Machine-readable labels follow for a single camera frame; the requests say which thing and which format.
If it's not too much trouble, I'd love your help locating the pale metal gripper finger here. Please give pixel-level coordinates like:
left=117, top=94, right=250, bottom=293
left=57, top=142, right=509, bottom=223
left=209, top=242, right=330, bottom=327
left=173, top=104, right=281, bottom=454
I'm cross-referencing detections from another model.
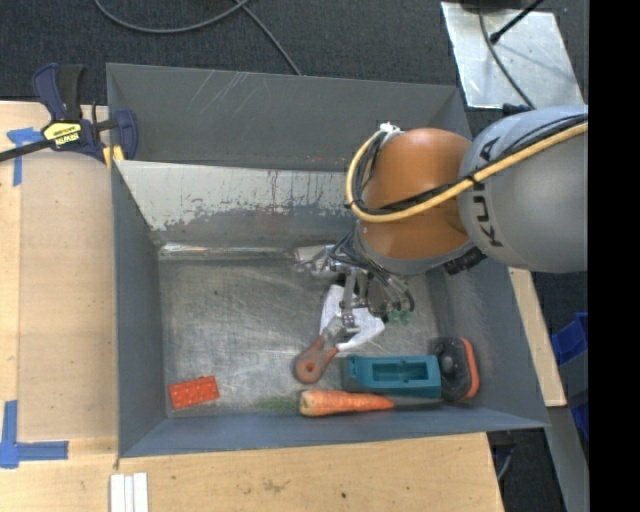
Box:
left=320, top=313, right=351, bottom=350
left=334, top=319, right=362, bottom=352

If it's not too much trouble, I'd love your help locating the red-brown tool with hole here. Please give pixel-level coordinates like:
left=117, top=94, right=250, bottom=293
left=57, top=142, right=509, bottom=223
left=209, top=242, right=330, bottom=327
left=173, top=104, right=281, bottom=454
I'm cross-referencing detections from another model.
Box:
left=292, top=333, right=341, bottom=386

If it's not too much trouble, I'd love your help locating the white crumpled cloth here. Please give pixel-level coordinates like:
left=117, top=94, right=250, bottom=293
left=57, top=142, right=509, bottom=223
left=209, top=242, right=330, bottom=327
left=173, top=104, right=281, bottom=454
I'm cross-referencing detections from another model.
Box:
left=318, top=283, right=387, bottom=352

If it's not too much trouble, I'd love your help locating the clear glass thing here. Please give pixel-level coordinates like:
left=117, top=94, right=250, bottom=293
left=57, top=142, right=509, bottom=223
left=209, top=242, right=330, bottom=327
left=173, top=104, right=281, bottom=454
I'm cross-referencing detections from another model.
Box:
left=293, top=244, right=341, bottom=279

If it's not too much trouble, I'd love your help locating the teal hollow plastic block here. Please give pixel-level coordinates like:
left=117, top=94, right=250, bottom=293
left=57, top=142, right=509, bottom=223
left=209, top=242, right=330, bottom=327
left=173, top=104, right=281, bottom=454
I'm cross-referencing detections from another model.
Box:
left=341, top=353, right=444, bottom=400

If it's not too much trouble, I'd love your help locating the orange carrot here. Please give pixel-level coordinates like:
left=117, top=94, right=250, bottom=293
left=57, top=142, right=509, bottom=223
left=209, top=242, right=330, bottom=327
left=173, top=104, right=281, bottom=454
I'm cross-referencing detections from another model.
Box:
left=298, top=388, right=397, bottom=418

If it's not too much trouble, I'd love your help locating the grey metal bin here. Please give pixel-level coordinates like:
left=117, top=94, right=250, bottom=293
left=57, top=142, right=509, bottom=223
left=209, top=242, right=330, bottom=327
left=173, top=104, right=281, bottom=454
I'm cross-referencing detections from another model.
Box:
left=105, top=62, right=552, bottom=459

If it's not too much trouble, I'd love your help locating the black and orange tool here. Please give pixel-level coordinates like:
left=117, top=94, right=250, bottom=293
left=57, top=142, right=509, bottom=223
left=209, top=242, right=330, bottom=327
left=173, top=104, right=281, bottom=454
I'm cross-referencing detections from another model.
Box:
left=429, top=335, right=482, bottom=404

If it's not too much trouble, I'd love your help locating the orange studded toy brick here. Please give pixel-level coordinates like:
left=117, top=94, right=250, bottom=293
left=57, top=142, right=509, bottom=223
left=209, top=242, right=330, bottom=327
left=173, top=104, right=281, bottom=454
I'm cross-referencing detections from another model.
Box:
left=167, top=374, right=222, bottom=412

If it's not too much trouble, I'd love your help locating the black cylinder on white bracket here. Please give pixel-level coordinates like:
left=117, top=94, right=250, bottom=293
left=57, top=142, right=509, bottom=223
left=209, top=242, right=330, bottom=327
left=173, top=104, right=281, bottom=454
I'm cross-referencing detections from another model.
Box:
left=442, top=246, right=488, bottom=276

